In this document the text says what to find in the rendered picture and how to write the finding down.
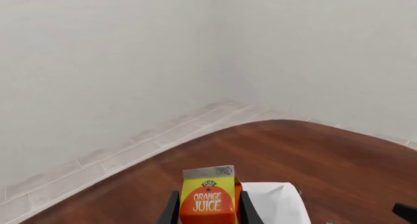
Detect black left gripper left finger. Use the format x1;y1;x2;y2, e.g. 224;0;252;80
158;191;182;224

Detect orange juice carton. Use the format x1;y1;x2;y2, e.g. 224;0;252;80
179;164;244;224

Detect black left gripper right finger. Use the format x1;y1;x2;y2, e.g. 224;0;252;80
240;191;267;224

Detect white carton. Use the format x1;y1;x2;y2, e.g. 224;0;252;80
242;181;313;224

